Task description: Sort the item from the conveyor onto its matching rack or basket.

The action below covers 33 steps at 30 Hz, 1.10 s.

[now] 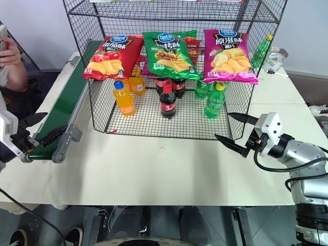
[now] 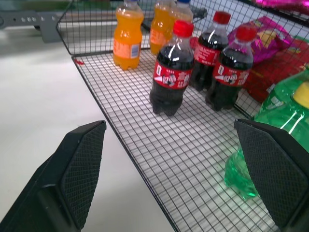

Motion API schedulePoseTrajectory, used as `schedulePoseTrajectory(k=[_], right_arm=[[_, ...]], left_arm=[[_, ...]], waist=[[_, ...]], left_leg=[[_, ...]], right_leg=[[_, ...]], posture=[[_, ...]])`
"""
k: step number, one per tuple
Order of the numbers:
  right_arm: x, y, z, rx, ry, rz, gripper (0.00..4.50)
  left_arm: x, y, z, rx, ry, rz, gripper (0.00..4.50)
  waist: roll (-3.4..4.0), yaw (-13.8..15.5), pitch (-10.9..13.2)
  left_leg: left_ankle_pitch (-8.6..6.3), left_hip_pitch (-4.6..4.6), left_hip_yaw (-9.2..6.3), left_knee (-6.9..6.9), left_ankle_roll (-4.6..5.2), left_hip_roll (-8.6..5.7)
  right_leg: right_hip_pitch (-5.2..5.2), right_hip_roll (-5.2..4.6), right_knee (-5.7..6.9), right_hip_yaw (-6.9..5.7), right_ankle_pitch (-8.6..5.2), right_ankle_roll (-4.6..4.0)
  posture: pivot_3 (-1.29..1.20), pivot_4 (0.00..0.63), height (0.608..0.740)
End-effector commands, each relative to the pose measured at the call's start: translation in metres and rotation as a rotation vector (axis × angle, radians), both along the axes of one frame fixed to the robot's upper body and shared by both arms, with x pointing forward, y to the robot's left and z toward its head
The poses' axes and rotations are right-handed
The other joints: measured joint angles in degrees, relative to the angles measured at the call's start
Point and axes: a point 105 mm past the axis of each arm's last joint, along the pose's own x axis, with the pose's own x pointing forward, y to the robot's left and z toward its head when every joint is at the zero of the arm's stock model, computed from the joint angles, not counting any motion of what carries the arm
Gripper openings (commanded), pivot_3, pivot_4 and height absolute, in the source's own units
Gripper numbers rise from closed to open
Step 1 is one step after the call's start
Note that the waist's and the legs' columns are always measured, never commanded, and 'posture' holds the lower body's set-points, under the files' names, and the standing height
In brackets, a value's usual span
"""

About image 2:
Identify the shiny magenta snack bag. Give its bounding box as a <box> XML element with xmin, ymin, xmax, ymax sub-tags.
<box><xmin>251</xmin><ymin>0</ymin><xmax>309</xmax><ymax>15</ymax></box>

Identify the magenta chip bag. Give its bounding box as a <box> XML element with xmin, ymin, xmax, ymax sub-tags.
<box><xmin>227</xmin><ymin>16</ymin><xmax>297</xmax><ymax>64</ymax></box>

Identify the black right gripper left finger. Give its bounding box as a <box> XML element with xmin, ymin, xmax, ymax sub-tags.
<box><xmin>0</xmin><ymin>120</ymin><xmax>107</xmax><ymax>232</ymax></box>

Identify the green soda bottle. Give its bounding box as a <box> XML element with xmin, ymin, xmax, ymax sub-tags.
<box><xmin>223</xmin><ymin>70</ymin><xmax>309</xmax><ymax>200</ymax></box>

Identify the black wire mesh shelf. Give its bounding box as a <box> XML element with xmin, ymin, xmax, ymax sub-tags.
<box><xmin>56</xmin><ymin>0</ymin><xmax>309</xmax><ymax>232</ymax></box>

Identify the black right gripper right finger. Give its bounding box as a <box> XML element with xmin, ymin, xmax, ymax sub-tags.
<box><xmin>233</xmin><ymin>118</ymin><xmax>309</xmax><ymax>232</ymax></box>

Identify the red snack bag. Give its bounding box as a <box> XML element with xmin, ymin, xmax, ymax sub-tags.
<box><xmin>241</xmin><ymin>36</ymin><xmax>309</xmax><ymax>104</ymax></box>

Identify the red cap cola bottle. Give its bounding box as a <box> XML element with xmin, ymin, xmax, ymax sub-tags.
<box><xmin>149</xmin><ymin>20</ymin><xmax>195</xmax><ymax>116</ymax></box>
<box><xmin>205</xmin><ymin>25</ymin><xmax>257</xmax><ymax>112</ymax></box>
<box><xmin>189</xmin><ymin>11</ymin><xmax>231</xmax><ymax>92</ymax></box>

